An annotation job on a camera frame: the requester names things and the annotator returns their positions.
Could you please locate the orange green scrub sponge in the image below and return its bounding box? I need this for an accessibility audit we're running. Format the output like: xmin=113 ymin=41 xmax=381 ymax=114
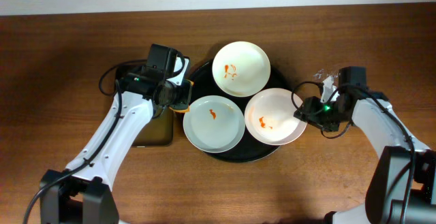
xmin=168 ymin=79 xmax=193 ymax=113

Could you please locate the pink plate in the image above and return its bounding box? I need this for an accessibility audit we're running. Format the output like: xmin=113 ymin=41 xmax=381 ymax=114
xmin=245 ymin=88 xmax=307 ymax=146

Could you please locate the light grey plate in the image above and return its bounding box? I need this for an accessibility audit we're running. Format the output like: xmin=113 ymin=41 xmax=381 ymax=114
xmin=183 ymin=95 xmax=245 ymax=153

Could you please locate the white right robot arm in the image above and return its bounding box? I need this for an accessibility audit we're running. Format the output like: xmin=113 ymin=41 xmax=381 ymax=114
xmin=294 ymin=84 xmax=435 ymax=223

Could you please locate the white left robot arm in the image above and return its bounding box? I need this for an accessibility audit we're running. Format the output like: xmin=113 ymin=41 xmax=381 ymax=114
xmin=35 ymin=73 xmax=193 ymax=224

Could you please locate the black rectangular tray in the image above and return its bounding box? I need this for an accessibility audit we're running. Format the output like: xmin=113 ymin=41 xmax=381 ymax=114
xmin=114 ymin=63 xmax=176 ymax=148

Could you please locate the black round tray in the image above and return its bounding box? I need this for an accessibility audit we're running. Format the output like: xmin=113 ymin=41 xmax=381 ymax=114
xmin=189 ymin=59 xmax=292 ymax=163

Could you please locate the cream white plate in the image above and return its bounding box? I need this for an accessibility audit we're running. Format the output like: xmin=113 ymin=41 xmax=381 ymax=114
xmin=212 ymin=41 xmax=271 ymax=97

